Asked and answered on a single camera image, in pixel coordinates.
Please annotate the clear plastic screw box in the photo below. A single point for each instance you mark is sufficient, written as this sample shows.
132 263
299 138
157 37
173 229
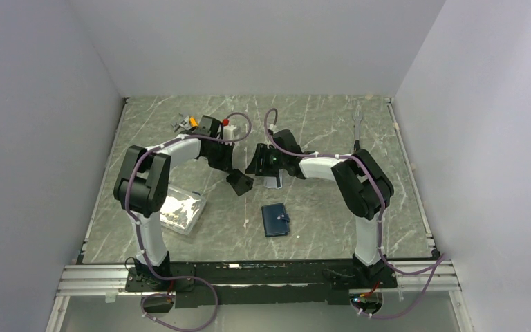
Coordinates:
181 210

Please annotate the red adjustable wrench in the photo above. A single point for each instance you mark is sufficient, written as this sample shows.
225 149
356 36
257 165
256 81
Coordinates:
185 125

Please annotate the grey wrench black handle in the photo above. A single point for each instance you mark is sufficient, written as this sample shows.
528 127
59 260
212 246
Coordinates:
357 120

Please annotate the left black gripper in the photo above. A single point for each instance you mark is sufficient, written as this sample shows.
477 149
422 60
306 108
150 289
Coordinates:
227 163

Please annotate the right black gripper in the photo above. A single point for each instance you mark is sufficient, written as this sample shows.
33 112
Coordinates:
262 151

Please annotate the aluminium frame rail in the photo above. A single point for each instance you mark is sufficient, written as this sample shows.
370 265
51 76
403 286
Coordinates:
113 280

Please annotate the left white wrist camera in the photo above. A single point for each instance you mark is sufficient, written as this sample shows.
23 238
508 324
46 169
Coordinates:
230 131

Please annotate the silver card stack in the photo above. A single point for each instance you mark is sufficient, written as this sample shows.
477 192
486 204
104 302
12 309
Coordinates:
273 182

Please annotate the black card stack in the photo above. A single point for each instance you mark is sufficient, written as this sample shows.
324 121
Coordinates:
240 182

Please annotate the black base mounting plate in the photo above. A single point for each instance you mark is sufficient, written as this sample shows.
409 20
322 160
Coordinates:
331 281

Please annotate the blue leather card holder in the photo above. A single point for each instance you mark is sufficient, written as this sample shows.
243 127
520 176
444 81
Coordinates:
275 220

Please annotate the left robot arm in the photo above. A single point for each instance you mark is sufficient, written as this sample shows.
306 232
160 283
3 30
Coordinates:
143 182

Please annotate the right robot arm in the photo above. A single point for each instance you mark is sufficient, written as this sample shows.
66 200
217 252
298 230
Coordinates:
364 186

